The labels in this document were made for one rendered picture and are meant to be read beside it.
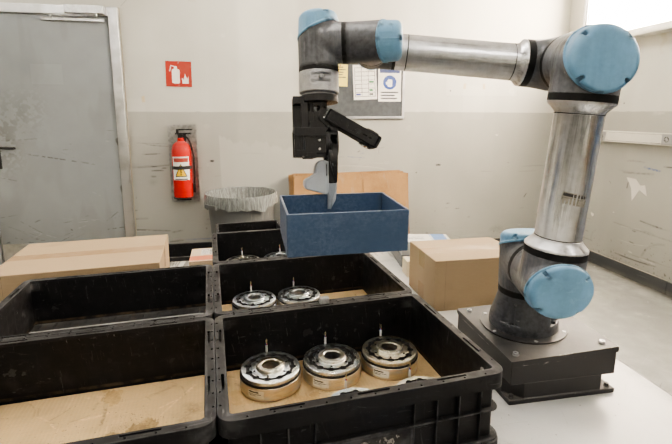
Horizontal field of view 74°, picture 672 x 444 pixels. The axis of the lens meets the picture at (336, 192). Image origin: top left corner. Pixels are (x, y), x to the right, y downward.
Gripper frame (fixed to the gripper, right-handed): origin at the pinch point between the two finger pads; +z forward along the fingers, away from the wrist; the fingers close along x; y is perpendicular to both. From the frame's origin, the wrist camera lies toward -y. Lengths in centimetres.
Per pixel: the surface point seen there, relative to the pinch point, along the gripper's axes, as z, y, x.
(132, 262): 17, 49, -41
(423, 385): 23.5, -8.0, 27.4
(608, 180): 4, -271, -254
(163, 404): 31.2, 29.6, 10.3
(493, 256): 21, -56, -44
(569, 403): 43, -48, 1
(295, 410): 23.9, 9.4, 29.8
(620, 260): 70, -271, -241
